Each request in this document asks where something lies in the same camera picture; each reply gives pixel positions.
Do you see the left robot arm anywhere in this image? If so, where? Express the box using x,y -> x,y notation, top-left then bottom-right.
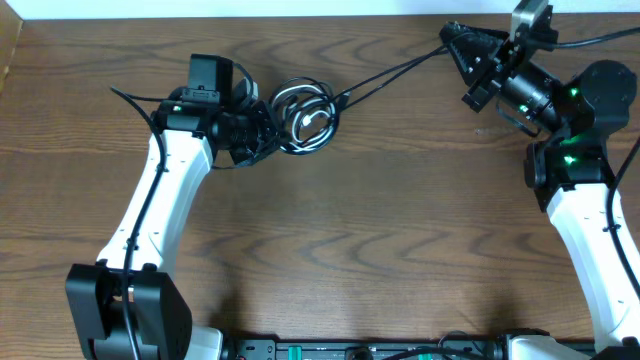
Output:
65,54 -> 281,359

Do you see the white usb cable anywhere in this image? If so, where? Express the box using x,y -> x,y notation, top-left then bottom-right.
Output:
270,83 -> 334,150

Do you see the black usb cable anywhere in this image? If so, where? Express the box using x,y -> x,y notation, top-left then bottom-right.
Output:
269,43 -> 451,156

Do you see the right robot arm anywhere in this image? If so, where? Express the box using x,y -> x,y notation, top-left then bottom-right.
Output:
440,22 -> 639,359

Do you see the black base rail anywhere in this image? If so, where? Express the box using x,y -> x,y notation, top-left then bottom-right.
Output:
233,336 -> 504,360

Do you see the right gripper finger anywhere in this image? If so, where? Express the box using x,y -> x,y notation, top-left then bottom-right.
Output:
439,22 -> 510,50
447,42 -> 500,86

